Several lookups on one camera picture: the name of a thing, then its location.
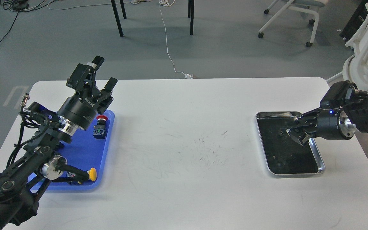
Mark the blue plastic tray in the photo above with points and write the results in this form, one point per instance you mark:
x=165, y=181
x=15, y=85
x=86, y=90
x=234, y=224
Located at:
x=85, y=152

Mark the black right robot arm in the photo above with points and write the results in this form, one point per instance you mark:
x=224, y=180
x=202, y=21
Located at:
x=343, y=111

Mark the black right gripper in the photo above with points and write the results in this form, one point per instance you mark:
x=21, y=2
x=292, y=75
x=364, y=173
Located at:
x=315, y=123

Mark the black table leg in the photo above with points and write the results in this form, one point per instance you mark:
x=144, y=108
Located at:
x=117, y=17
x=191, y=5

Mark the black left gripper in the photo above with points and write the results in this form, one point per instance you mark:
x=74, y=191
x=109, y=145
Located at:
x=81, y=109

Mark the black table leg right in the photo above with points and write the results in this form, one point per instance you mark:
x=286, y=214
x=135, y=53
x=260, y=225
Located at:
x=191, y=5

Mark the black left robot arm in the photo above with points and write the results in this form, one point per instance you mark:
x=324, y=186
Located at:
x=34, y=163

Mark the yellow push button switch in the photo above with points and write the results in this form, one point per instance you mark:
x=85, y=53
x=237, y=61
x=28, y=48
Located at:
x=92, y=177

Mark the silver metal tray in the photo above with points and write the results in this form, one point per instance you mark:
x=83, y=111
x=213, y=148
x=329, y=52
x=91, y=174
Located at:
x=285, y=157

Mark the black table leg left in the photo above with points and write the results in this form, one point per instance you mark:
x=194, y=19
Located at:
x=117, y=17

